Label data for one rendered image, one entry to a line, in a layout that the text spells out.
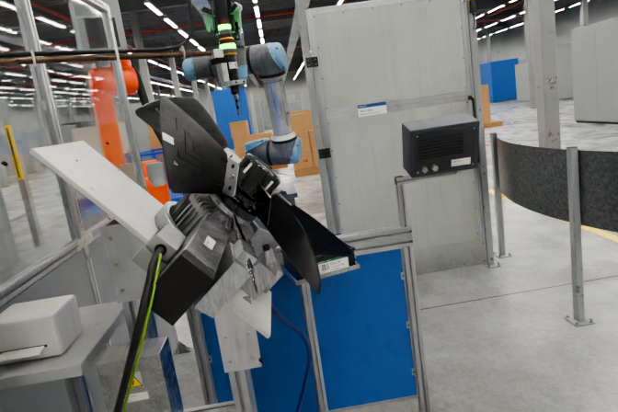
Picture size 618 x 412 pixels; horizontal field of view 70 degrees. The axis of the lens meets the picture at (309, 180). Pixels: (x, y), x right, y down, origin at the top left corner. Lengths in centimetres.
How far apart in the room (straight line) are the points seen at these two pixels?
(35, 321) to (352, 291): 108
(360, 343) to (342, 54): 194
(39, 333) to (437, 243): 272
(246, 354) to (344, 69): 225
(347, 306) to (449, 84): 196
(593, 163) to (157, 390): 219
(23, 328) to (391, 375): 134
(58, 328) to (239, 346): 44
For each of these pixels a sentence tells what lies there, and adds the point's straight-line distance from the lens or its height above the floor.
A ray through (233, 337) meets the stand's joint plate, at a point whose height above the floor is 81.
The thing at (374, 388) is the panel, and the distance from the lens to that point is 202.
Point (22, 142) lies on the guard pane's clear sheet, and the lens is 170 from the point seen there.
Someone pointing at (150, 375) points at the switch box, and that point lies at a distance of 122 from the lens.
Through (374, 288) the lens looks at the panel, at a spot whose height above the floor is 63.
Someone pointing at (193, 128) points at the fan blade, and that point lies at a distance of 102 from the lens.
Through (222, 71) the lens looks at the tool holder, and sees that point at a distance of 125.
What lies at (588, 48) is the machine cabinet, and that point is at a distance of 1239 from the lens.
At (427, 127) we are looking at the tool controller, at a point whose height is 123.
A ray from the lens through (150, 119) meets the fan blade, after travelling 125.
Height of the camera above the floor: 137
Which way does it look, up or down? 10 degrees down
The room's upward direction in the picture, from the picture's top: 8 degrees counter-clockwise
